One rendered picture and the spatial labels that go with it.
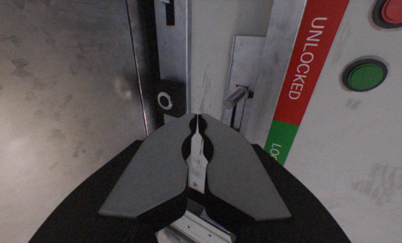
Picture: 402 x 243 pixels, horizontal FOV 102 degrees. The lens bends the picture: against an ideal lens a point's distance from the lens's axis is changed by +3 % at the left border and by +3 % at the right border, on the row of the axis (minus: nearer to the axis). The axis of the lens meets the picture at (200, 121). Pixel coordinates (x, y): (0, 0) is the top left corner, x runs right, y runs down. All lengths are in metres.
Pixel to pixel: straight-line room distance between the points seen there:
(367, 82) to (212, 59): 0.18
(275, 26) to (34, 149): 0.29
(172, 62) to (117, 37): 0.08
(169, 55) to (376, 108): 0.28
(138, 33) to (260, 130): 0.24
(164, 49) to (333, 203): 0.36
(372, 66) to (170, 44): 0.25
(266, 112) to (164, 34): 0.20
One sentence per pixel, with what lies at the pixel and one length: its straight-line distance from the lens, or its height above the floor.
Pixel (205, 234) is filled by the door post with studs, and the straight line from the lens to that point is 0.48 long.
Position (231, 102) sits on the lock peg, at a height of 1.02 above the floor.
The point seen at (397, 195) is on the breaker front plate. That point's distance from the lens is 0.33.
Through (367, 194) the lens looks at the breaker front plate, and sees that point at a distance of 0.33.
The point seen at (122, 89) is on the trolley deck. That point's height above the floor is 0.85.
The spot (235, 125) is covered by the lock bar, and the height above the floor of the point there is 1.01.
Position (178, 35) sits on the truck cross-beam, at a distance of 0.28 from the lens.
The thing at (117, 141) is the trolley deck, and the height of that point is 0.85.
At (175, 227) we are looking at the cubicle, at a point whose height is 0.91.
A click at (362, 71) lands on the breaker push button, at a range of 0.24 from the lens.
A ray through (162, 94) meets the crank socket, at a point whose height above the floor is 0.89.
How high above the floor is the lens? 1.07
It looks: 24 degrees down
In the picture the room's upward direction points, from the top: 108 degrees clockwise
